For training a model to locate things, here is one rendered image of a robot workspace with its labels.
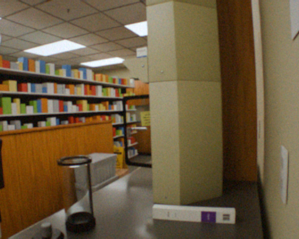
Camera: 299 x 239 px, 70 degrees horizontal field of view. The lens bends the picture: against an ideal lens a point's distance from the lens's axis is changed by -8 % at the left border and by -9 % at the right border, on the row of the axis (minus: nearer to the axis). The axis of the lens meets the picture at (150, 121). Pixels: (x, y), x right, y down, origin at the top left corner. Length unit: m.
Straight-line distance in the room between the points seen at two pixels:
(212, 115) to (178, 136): 0.17
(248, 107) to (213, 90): 0.30
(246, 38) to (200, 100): 0.46
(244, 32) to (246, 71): 0.19
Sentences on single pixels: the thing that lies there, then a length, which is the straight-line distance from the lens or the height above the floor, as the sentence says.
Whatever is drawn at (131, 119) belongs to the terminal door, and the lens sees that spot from 1.29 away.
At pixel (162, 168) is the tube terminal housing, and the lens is 0.88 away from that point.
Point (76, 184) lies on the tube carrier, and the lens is 0.72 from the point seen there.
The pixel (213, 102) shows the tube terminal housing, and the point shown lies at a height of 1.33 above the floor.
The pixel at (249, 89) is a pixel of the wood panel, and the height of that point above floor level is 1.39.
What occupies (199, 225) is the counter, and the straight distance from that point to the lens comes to 0.78.
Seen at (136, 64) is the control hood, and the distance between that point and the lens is 0.91.
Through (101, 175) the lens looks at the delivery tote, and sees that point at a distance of 3.23.
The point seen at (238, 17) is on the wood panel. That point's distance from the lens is 1.25.
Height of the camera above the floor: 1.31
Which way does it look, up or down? 3 degrees down
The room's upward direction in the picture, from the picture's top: 2 degrees counter-clockwise
